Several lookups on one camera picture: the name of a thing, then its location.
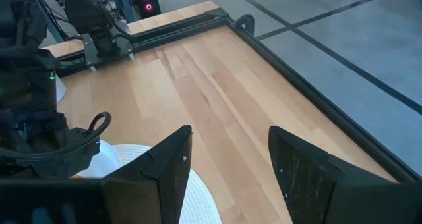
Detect round cream woven placemat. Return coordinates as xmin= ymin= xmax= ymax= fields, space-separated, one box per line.
xmin=111 ymin=144 xmax=222 ymax=224

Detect black left camera cable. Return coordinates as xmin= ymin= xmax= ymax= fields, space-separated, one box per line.
xmin=0 ymin=111 xmax=113 ymax=162

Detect black frame handle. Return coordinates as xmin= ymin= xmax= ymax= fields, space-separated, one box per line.
xmin=233 ymin=13 xmax=256 ymax=36

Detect black computer red lights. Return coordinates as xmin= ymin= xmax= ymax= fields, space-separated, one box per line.
xmin=130 ymin=0 xmax=162 ymax=19

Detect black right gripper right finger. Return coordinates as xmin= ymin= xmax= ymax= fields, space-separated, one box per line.
xmin=268 ymin=125 xmax=396 ymax=224

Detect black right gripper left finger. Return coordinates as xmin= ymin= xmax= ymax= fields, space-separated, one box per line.
xmin=102 ymin=125 xmax=193 ymax=224

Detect white round plate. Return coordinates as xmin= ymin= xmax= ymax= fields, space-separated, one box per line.
xmin=74 ymin=138 xmax=123 ymax=179

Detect blue metal post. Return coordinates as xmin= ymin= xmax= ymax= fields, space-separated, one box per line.
xmin=110 ymin=0 xmax=136 ymax=24

